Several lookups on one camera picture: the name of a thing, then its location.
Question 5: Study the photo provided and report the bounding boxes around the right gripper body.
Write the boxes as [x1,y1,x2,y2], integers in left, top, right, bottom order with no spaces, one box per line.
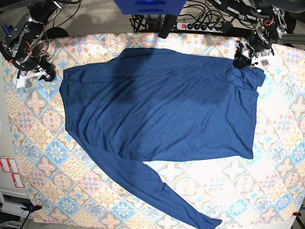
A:
[11,54,47,71]

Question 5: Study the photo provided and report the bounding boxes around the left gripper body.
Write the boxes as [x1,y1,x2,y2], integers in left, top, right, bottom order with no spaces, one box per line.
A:
[245,33,272,56]

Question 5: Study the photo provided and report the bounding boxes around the blue long-sleeve shirt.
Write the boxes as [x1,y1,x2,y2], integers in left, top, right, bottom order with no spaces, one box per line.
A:
[59,48,265,229]

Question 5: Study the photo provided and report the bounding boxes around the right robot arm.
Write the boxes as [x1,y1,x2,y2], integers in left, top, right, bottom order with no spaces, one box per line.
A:
[0,0,64,88]

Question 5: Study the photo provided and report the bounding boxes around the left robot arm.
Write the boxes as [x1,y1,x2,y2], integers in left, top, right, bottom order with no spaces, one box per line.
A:
[234,0,305,68]

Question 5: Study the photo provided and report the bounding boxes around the orange black clamp upper left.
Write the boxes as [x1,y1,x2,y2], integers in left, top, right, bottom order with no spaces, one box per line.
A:
[0,42,12,62]

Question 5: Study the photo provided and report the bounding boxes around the black round stand base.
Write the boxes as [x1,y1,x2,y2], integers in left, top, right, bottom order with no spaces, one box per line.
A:
[46,27,69,39]

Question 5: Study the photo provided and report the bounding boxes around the white red stickers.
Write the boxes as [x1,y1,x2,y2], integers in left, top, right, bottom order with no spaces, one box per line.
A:
[0,157,24,188]

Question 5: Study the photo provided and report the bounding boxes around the blue box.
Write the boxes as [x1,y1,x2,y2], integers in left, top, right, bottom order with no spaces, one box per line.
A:
[114,0,186,15]

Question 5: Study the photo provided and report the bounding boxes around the clamp lower left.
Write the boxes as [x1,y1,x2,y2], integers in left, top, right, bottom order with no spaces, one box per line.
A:
[21,203,42,213]

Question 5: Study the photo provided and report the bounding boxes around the clamp lower right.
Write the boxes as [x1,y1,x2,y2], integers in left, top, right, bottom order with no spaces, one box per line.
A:
[293,212,302,217]

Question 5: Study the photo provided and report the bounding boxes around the tangled black cables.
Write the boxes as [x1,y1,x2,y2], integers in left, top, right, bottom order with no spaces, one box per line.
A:
[130,0,258,33]

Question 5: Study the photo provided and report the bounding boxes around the white power strip red switch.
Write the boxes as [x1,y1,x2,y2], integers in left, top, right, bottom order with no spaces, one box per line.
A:
[176,22,221,32]

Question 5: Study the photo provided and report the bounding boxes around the black strap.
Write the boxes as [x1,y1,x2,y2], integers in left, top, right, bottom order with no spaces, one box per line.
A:
[158,14,177,39]

